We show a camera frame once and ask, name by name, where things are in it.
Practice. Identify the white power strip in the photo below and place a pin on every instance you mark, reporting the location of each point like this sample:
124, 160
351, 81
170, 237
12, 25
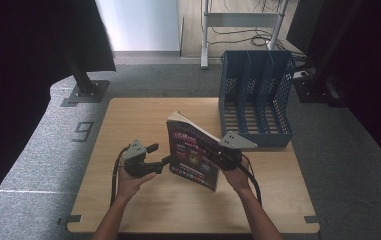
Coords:
302, 73

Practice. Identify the grey tape piece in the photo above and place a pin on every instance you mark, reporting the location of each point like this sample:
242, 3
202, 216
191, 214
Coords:
313, 219

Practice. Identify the black stand with base plate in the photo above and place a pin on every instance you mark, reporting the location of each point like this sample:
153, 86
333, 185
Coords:
89, 91
313, 90

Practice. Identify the person's right hand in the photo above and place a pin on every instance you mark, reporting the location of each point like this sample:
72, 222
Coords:
238, 178

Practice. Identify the white metal desk frame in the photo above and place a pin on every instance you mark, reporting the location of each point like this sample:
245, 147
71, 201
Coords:
241, 19

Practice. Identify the black curtain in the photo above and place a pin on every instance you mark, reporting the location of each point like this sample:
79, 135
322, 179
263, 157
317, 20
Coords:
14, 83
368, 66

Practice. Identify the white panel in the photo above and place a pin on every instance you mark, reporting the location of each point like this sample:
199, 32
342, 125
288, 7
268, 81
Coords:
141, 25

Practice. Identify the person's left hand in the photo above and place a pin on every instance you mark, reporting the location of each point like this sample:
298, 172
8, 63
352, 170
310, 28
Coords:
129, 186

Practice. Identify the blue file rack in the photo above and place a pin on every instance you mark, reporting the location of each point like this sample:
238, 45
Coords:
271, 138

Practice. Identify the purple cover book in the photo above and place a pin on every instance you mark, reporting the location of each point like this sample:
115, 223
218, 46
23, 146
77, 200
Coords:
189, 160

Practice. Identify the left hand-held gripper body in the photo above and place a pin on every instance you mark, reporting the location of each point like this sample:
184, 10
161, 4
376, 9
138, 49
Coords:
134, 150

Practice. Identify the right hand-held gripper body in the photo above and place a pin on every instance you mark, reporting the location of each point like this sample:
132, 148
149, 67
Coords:
236, 141

